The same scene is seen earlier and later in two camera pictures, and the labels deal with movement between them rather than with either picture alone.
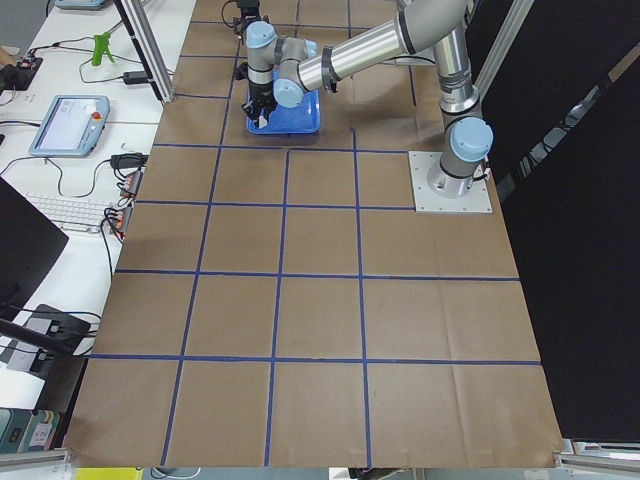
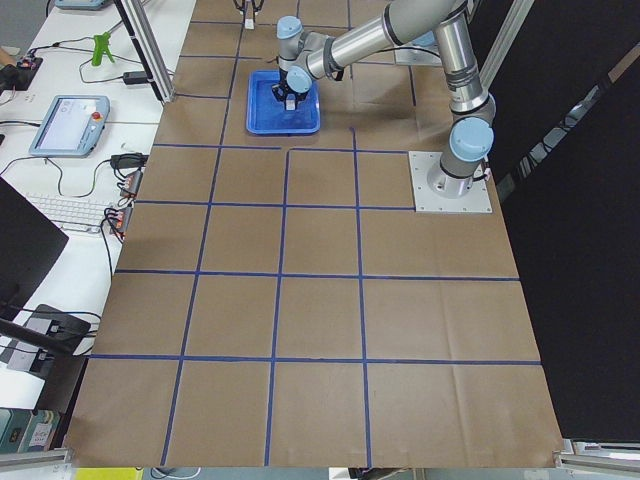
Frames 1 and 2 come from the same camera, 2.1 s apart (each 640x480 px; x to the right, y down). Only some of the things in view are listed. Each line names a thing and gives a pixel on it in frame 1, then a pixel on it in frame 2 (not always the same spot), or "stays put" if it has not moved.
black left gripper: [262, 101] to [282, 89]
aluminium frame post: [149, 46] stays put
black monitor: [30, 246] stays put
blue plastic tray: [304, 118] stays put
